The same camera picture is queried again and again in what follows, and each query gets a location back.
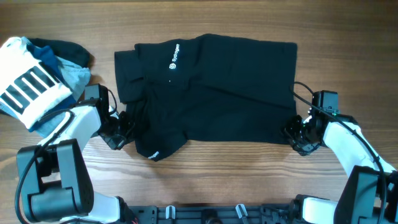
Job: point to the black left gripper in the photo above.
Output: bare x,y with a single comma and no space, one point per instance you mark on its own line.
118,144

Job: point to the black folded garment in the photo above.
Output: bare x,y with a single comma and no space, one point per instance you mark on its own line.
67,50

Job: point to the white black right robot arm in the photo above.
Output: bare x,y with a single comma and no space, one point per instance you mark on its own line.
370,194

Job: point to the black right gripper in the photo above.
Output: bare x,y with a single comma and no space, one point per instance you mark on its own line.
298,137

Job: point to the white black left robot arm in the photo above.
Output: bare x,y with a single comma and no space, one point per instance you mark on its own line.
54,184

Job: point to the light grey folded garment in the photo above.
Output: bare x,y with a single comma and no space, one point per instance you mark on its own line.
76,78

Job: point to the white black striped folded shirt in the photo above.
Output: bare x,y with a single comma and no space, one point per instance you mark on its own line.
28,89

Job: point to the black polo shirt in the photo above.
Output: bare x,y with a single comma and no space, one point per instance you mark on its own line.
210,88

